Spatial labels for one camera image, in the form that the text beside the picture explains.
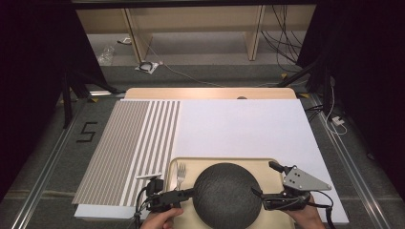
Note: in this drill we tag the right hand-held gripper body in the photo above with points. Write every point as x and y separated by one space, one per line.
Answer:
299 183

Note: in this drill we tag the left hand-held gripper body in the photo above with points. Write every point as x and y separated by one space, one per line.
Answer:
157 197

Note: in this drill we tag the silver fork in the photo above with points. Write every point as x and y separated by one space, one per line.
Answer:
181 173

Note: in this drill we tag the beige plastic tray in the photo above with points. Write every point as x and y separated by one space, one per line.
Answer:
191 165

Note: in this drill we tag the round black plate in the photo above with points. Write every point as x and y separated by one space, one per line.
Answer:
226 194

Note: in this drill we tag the person's left hand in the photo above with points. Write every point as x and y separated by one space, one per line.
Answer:
160 219

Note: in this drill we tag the person's right hand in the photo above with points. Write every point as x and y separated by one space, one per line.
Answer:
305 214

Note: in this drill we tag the white table board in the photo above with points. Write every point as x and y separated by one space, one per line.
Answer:
242 127

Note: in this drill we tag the grey striped placemat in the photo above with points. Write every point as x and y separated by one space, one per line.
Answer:
127 136

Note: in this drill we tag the white plug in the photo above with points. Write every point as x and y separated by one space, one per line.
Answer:
338 120

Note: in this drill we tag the dark table grommet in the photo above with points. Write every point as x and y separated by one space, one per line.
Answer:
242 97

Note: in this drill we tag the black metal stand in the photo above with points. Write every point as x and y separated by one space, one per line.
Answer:
318 76
68 95

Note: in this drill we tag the black curtain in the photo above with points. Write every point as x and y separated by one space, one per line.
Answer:
372 63
31 63

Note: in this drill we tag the clear plastic bag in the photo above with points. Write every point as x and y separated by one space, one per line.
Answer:
106 54

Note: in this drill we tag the light wooden desk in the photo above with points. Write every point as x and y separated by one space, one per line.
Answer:
191 19

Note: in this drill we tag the aluminium floor rail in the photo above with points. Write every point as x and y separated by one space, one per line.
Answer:
353 171
44 178

